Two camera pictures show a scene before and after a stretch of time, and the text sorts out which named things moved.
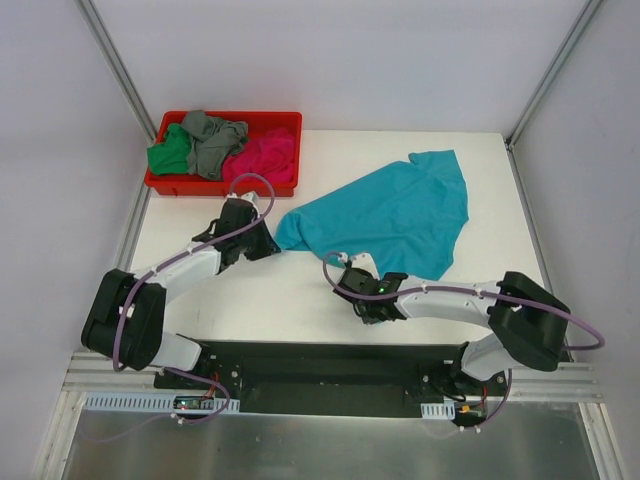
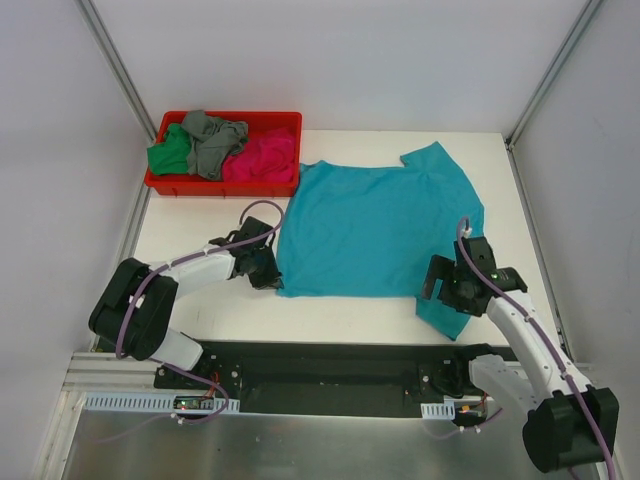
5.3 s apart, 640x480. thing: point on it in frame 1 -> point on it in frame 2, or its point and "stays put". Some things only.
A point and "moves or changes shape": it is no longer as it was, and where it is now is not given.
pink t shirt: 272,154 stays put
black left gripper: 258,240 -> 263,268
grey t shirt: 213,140 stays put
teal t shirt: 408,215 moves or changes shape
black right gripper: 365,308 -> 445,279
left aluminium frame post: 95,23 stays put
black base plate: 330,378 stays put
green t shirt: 170,157 stays put
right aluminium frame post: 541,88 stays put
